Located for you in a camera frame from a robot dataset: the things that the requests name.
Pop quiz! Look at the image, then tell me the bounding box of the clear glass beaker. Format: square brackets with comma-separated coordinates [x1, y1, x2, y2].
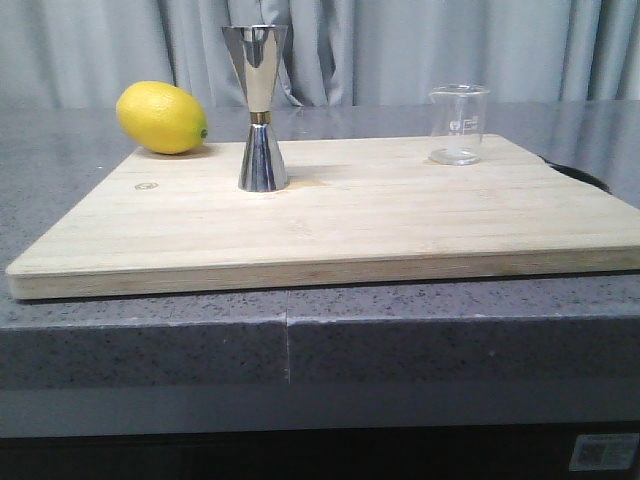
[429, 84, 490, 166]

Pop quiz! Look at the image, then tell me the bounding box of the steel double jigger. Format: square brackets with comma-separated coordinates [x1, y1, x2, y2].
[222, 25, 288, 192]

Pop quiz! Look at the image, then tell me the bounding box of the wooden cutting board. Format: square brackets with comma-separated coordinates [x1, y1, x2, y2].
[6, 135, 639, 300]

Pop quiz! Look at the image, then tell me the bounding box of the yellow lemon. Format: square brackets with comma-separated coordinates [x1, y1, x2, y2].
[116, 81, 208, 155]

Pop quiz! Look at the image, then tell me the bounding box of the grey curtain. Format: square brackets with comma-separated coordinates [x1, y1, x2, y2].
[1, 1, 639, 109]

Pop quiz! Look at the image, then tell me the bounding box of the white QR code sticker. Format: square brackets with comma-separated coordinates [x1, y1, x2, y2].
[568, 433, 639, 472]

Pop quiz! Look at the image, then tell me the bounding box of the black cutting board handle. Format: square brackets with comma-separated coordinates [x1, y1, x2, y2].
[542, 157, 611, 194]

